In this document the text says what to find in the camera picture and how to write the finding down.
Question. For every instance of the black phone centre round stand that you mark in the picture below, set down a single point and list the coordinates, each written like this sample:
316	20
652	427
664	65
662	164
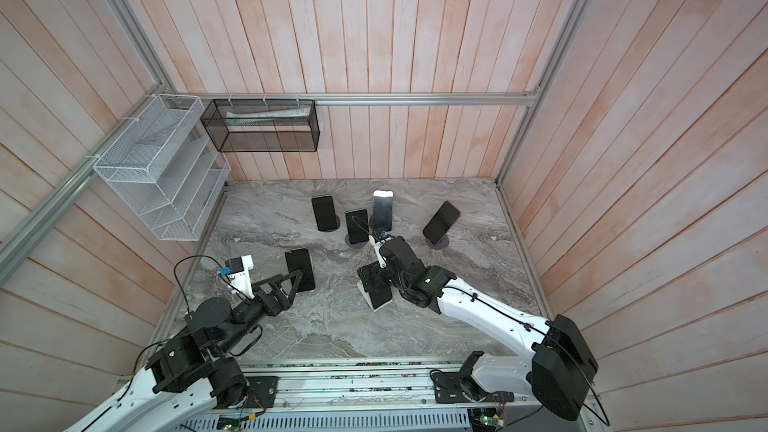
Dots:
357	224

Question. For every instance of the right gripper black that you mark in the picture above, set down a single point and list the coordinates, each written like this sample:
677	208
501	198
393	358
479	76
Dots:
376	269

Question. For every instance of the purple round phone stand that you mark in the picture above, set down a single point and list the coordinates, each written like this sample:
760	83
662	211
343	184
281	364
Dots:
443	243

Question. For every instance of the white wire mesh shelf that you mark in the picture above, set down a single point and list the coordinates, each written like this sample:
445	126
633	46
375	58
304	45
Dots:
166	172

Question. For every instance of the blue phone upright reflective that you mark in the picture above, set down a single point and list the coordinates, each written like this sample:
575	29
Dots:
382	217

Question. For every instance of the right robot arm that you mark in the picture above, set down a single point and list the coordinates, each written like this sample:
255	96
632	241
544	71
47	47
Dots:
551	360

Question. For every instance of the grey round stand centre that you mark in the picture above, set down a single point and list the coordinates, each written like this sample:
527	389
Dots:
355	245

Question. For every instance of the purple phone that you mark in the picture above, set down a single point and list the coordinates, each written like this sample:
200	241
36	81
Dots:
441	222

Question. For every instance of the black wire mesh basket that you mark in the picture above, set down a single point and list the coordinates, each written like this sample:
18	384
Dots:
262	125

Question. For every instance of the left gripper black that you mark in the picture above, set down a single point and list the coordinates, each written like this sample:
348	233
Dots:
284	302

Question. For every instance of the white phone stand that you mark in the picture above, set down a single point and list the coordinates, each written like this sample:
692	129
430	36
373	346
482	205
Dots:
374	302

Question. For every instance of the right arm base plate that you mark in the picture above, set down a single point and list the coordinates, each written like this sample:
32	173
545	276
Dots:
456	387

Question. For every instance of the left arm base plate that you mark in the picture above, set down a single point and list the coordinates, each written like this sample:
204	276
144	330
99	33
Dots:
260	393

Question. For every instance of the aluminium rail frame front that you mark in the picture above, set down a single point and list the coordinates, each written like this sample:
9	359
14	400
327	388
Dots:
378	395

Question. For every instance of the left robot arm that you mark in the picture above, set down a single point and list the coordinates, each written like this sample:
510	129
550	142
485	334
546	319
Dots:
196	370

